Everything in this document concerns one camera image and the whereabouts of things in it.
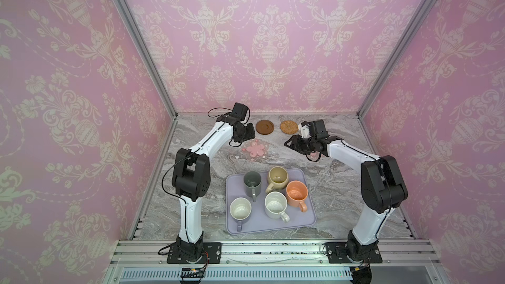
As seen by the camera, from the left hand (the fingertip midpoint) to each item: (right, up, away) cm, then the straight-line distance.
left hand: (253, 135), depth 95 cm
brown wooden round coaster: (+6, +5, +20) cm, 21 cm away
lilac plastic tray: (+2, -36, -13) cm, 38 cm away
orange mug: (+20, -26, -6) cm, 33 cm away
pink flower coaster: (+1, -8, +10) cm, 13 cm away
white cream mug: (+10, -30, -9) cm, 33 cm away
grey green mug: (-1, -23, -4) cm, 23 cm away
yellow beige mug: (+11, -20, -2) cm, 23 cm away
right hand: (+17, -4, 0) cm, 17 cm away
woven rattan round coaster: (+20, +5, +21) cm, 30 cm away
